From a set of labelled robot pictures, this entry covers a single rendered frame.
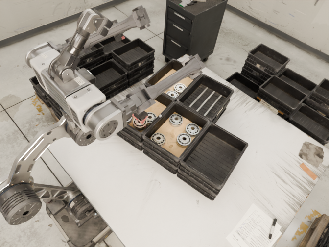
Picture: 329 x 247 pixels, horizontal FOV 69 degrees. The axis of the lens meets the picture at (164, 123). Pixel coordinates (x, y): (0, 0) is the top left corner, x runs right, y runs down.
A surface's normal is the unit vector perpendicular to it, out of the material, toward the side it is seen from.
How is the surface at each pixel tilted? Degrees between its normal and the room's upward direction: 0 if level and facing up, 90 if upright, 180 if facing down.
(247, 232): 0
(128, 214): 0
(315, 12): 90
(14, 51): 0
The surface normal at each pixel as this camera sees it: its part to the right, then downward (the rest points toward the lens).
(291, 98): 0.07, -0.60
